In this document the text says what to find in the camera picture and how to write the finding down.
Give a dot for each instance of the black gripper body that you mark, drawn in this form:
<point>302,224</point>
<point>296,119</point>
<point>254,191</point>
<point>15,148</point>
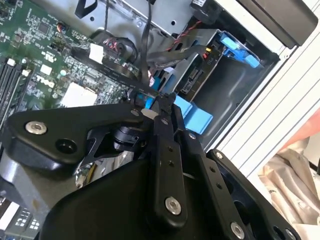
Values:
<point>107,212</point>

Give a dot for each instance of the hard disk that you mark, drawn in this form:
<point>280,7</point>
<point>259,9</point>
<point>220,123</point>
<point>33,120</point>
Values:
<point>237,50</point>

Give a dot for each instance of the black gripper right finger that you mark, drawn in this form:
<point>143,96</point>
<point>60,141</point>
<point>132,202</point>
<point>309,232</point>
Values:
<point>210,180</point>

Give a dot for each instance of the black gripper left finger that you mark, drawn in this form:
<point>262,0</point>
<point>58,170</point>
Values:
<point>62,125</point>

